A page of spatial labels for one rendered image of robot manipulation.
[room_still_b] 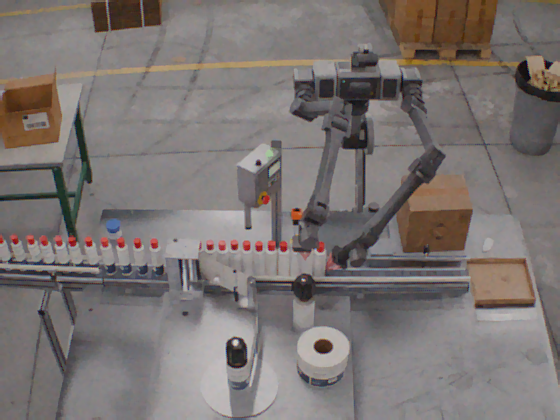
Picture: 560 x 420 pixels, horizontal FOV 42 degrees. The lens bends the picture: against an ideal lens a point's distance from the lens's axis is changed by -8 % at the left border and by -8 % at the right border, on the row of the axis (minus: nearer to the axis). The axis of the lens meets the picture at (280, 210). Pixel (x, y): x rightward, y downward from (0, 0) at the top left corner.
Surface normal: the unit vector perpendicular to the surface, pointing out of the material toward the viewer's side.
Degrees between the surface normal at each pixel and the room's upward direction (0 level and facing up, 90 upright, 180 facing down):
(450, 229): 90
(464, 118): 0
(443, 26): 88
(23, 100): 89
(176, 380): 0
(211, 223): 0
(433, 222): 90
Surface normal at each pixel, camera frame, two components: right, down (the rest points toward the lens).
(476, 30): 0.06, 0.69
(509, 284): 0.00, -0.73
